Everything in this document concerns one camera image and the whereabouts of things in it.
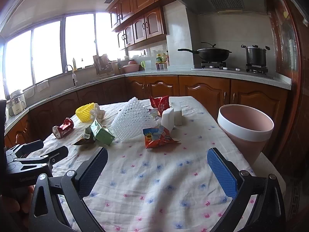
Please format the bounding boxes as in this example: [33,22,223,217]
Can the green drink carton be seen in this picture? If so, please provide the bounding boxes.
[85,119,115,146]

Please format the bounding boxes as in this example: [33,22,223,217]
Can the white foam mesh sheet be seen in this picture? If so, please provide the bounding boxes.
[111,97,157,140]

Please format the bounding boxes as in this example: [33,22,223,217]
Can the orange blue snack bag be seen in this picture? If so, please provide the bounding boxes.
[143,125,180,149]

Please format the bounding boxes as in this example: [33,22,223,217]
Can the red snack bag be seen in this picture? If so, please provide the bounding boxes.
[149,95,170,116]

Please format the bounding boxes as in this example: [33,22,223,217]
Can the white plastic bag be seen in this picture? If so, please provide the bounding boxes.
[90,103,105,122]

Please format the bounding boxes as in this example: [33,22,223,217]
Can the pink white trash bin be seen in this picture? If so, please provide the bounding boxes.
[217,104,274,165]

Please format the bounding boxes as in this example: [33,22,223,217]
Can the white kitchen appliance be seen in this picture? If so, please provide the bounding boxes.
[9,90,27,116]

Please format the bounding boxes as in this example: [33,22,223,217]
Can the kitchen faucet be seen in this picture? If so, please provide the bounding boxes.
[65,64,77,86]

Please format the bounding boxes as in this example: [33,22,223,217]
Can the kitchen window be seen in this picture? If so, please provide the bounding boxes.
[1,12,127,99]

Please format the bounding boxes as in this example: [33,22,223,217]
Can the crushed red soda can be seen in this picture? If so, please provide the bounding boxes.
[52,118,74,139]

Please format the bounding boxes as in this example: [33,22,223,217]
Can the yellow foam fruit net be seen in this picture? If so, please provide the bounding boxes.
[76,103,95,123]

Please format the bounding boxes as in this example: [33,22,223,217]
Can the floral white tablecloth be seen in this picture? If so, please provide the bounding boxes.
[28,96,287,232]

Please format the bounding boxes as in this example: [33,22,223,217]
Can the lower wooden cabinets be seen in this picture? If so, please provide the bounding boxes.
[5,75,288,148]

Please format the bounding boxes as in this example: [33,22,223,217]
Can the wooden cabinets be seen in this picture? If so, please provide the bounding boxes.
[5,75,288,148]
[107,0,174,50]

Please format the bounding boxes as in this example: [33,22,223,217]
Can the gas stove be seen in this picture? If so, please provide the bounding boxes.
[192,61,275,79]

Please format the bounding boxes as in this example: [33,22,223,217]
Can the pink basin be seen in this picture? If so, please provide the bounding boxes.
[122,60,140,73]

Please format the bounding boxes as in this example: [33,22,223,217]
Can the steel stock pot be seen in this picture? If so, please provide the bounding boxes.
[241,44,270,67]

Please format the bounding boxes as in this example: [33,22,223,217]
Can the black wok with lid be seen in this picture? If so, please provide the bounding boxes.
[178,42,232,62]

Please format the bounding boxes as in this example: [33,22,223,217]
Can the condiment bottles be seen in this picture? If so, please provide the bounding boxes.
[155,51,169,71]

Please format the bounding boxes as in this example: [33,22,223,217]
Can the upper wooden cabinets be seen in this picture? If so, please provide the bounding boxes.
[107,0,174,50]

